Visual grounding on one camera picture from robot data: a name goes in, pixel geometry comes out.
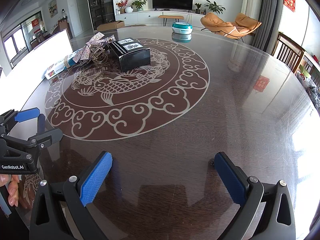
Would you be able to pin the wooden dining table set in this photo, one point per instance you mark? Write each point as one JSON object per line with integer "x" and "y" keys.
{"x": 41, "y": 35}

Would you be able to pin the wooden dining chair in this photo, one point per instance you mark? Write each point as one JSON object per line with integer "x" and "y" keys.
{"x": 288, "y": 52}

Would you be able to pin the framed wall painting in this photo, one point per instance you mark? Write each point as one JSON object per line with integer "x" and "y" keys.
{"x": 52, "y": 6}

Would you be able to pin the green potted plant right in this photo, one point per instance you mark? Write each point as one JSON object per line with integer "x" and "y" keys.
{"x": 214, "y": 7}

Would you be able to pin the green potted plant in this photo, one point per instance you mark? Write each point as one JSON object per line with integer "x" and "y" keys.
{"x": 139, "y": 4}
{"x": 214, "y": 7}

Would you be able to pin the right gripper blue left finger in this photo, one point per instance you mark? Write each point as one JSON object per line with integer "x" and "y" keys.
{"x": 92, "y": 178}

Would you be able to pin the wooden bench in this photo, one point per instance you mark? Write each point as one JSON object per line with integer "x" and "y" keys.
{"x": 177, "y": 18}

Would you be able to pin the white cardboard storage box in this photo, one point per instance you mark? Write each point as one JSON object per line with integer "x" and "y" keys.
{"x": 20, "y": 83}

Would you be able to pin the teal white round container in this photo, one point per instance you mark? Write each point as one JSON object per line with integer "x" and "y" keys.
{"x": 182, "y": 28}

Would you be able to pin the white round vase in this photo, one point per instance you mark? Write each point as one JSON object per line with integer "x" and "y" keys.
{"x": 129, "y": 9}

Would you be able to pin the green potted plant left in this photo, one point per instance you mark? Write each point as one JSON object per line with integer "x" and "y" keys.
{"x": 139, "y": 4}

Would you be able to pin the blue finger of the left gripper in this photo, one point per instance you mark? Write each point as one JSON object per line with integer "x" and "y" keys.
{"x": 41, "y": 124}
{"x": 27, "y": 114}

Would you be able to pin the blue white toothpaste box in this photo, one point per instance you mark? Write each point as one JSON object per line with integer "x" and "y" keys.
{"x": 60, "y": 66}

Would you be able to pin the brown cardboard box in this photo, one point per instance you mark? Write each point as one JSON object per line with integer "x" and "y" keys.
{"x": 111, "y": 26}

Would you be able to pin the black rectangular box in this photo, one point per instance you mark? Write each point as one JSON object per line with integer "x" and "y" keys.
{"x": 130, "y": 54}

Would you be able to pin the small potted plant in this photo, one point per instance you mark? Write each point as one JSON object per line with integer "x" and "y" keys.
{"x": 198, "y": 8}

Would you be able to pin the white tv cabinet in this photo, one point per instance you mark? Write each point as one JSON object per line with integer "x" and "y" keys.
{"x": 150, "y": 18}

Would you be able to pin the dark glass display cabinet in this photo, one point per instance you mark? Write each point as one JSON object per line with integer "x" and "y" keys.
{"x": 101, "y": 12}

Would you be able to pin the grey curtain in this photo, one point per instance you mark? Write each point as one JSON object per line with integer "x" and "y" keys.
{"x": 270, "y": 15}

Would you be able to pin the person's left hand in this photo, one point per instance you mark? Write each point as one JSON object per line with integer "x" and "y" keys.
{"x": 12, "y": 183}

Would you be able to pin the silver glitter bow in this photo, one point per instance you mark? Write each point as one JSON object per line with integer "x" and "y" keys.
{"x": 96, "y": 40}

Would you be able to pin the red wall hanging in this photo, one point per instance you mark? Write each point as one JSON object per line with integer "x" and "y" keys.
{"x": 291, "y": 4}

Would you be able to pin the red flower bouquet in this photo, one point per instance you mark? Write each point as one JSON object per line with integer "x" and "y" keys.
{"x": 122, "y": 4}

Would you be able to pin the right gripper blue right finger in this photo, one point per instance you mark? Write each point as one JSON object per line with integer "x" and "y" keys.
{"x": 233, "y": 177}

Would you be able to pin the orange lounge chair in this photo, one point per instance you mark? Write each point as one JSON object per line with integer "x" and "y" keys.
{"x": 242, "y": 25}

